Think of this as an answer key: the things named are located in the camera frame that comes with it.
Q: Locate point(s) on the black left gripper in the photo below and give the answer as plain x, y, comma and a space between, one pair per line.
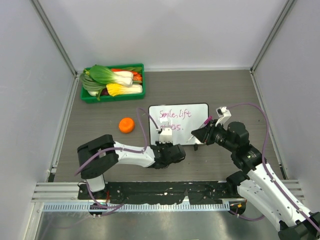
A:
169, 144

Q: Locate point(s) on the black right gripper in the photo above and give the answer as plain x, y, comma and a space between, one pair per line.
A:
205, 134

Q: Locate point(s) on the small white whiteboard black frame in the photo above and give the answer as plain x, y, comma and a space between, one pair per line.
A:
182, 119

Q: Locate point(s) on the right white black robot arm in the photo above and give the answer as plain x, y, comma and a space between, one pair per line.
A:
257, 182

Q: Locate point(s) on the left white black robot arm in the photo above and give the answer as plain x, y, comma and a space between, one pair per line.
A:
99, 155

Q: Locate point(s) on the orange mandarin fruit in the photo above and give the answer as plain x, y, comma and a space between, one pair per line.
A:
126, 125

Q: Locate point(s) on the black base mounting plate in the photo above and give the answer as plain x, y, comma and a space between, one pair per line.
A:
167, 192

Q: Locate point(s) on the yellow white napa cabbage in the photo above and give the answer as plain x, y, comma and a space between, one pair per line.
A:
115, 89

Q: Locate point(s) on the green plastic vegetable tray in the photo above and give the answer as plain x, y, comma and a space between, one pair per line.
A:
105, 97

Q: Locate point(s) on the green white bok choy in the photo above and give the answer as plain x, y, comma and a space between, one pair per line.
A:
104, 75

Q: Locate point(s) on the green long vegetable stalks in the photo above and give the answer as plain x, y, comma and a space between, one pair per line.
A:
93, 87

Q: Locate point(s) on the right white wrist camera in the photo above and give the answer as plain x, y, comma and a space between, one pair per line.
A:
223, 114

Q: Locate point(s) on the white slotted cable duct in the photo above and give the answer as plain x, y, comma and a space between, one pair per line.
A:
89, 206

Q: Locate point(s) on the aluminium rail left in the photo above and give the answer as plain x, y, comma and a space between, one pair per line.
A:
55, 192

